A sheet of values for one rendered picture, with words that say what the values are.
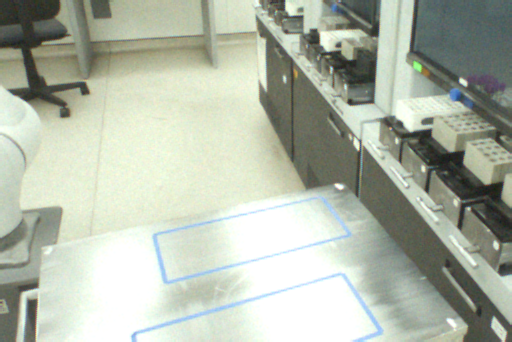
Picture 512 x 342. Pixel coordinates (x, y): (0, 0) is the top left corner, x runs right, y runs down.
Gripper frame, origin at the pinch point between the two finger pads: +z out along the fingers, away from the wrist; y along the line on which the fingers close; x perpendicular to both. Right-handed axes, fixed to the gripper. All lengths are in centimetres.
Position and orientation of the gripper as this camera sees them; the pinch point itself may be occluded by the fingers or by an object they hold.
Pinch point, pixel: (103, 2)
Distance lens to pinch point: 109.6
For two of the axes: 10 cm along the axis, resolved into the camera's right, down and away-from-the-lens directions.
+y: 3.2, 4.5, -8.3
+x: 9.5, -1.3, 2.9
